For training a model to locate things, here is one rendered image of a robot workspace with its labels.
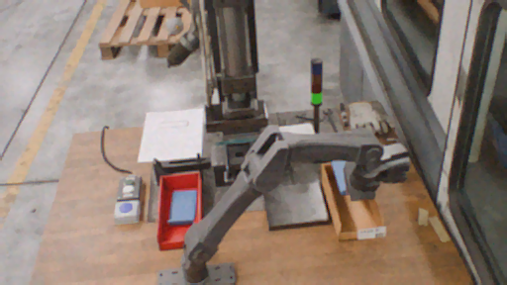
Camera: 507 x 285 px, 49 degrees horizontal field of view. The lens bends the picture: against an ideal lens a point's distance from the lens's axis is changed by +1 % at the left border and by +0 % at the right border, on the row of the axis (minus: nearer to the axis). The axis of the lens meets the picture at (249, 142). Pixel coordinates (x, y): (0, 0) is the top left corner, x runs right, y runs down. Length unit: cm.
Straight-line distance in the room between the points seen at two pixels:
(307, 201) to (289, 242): 15
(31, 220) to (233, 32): 204
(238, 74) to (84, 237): 63
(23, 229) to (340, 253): 204
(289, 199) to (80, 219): 62
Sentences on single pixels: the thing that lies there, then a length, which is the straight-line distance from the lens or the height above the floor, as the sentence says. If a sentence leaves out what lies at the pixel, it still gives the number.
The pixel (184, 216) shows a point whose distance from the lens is 164.
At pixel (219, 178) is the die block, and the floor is 93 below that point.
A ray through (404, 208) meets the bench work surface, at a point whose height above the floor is 90.
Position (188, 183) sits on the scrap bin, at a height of 92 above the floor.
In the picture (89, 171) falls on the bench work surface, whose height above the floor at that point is 90.
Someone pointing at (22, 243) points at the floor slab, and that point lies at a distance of 312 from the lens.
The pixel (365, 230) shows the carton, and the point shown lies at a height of 93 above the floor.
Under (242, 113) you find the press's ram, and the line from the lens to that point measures 156.
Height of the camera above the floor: 203
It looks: 37 degrees down
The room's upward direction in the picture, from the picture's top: 5 degrees counter-clockwise
